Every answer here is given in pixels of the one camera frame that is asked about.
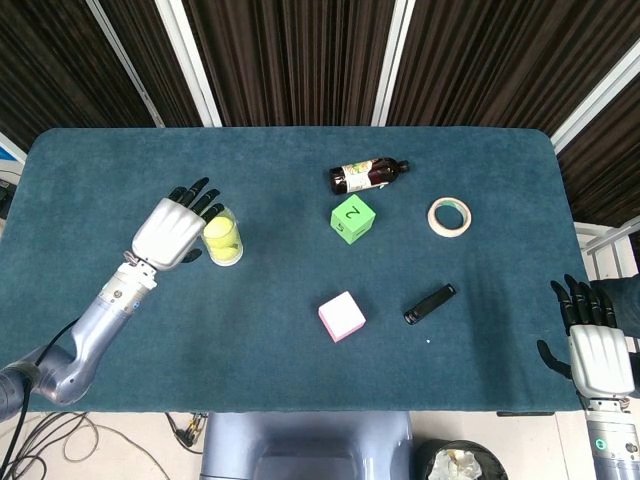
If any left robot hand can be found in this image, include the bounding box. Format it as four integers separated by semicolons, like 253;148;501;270
130;176;226;273

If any grey floor cable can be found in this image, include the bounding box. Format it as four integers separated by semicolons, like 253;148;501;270
0;411;172;480

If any brown glass bottle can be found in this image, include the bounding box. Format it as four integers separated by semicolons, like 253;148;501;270
328;157;410;196

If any wide white frame post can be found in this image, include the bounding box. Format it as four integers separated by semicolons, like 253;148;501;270
153;0;223;128
370;0;417;127
549;48;640;155

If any black power plug cable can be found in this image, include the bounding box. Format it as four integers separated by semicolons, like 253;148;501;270
164;411;209;455

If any blue felt table cover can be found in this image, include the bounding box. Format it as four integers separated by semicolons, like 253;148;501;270
0;126;599;414

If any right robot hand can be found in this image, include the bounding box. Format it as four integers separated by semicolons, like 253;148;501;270
536;273;636;402

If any white metal rack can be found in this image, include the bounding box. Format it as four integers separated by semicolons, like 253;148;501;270
573;220;640;279

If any black rectangular bar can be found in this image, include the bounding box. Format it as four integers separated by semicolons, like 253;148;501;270
403;282;458;327

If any black trash bin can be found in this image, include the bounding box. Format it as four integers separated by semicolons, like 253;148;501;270
413;438;509;480

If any beige masking tape roll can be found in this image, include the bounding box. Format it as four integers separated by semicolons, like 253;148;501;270
426;196;473;239

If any clear plastic cup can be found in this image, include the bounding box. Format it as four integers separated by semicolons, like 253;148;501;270
200;208;245;268

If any dark brown curtain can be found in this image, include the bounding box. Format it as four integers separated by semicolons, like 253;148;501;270
0;0;640;227

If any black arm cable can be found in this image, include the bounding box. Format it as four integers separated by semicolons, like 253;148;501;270
5;322;77;480

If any thin white frame post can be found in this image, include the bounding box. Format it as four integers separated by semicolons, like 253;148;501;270
85;0;166;128

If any pink white foam cube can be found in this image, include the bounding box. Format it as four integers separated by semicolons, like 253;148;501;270
317;291;367;344

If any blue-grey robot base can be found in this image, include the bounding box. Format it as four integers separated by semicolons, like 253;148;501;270
199;411;414;480

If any green number cube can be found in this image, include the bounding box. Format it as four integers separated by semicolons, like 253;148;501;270
330;194;377;246

